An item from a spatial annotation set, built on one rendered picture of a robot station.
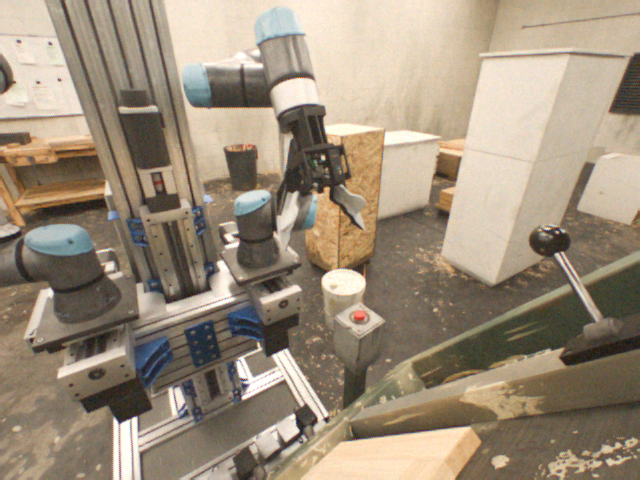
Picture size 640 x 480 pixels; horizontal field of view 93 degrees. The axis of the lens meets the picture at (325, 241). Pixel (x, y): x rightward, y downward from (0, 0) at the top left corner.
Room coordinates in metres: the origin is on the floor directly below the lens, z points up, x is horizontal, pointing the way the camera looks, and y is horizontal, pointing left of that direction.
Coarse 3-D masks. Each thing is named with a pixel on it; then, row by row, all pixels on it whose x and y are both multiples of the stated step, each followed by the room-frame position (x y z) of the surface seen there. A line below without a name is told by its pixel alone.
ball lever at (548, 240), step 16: (544, 224) 0.30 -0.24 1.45; (544, 240) 0.29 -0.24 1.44; (560, 240) 0.28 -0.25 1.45; (544, 256) 0.29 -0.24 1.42; (560, 256) 0.27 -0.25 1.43; (576, 288) 0.24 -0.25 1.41; (592, 304) 0.23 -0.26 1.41; (592, 320) 0.22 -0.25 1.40; (608, 320) 0.21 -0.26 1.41; (592, 336) 0.20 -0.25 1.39; (608, 336) 0.20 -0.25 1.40
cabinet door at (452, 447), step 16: (432, 432) 0.24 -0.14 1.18; (448, 432) 0.22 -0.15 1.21; (464, 432) 0.20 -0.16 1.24; (336, 448) 0.36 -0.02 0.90; (352, 448) 0.32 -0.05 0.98; (368, 448) 0.28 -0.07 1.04; (384, 448) 0.26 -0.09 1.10; (400, 448) 0.24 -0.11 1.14; (416, 448) 0.22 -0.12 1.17; (432, 448) 0.20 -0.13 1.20; (448, 448) 0.19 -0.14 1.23; (464, 448) 0.19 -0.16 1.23; (320, 464) 0.32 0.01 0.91; (336, 464) 0.29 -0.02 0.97; (352, 464) 0.26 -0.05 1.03; (368, 464) 0.24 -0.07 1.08; (384, 464) 0.22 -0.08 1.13; (400, 464) 0.20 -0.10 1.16; (416, 464) 0.19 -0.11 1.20; (432, 464) 0.17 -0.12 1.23; (448, 464) 0.17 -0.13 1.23; (464, 464) 0.17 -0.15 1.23
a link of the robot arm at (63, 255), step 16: (64, 224) 0.70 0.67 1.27; (32, 240) 0.61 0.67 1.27; (48, 240) 0.62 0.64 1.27; (64, 240) 0.63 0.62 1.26; (80, 240) 0.65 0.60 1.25; (16, 256) 0.60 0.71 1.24; (32, 256) 0.60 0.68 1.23; (48, 256) 0.60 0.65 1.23; (64, 256) 0.62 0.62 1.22; (80, 256) 0.64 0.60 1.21; (96, 256) 0.68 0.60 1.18; (32, 272) 0.59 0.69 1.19; (48, 272) 0.60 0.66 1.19; (64, 272) 0.61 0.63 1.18; (80, 272) 0.63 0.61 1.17; (96, 272) 0.66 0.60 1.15; (64, 288) 0.60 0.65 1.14
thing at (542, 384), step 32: (448, 384) 0.31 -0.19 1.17; (480, 384) 0.25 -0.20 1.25; (512, 384) 0.22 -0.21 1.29; (544, 384) 0.20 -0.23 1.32; (576, 384) 0.19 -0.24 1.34; (608, 384) 0.17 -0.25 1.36; (384, 416) 0.34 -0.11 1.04; (416, 416) 0.30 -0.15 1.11; (448, 416) 0.26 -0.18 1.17; (480, 416) 0.24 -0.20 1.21; (512, 416) 0.21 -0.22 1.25
